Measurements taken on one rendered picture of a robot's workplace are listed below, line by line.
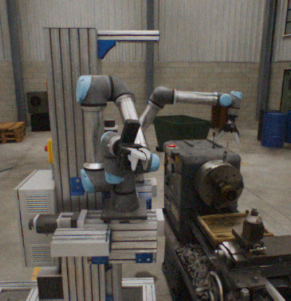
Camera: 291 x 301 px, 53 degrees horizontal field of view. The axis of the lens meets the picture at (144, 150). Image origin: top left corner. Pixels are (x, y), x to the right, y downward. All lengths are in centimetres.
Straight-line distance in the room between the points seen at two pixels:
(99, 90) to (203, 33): 1144
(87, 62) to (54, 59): 16
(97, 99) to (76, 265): 101
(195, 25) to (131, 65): 298
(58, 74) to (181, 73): 1079
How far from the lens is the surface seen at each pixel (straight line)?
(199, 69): 1244
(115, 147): 100
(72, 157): 159
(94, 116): 131
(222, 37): 1295
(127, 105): 127
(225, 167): 203
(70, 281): 194
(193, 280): 203
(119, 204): 145
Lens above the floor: 180
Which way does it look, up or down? 14 degrees down
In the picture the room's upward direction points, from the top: straight up
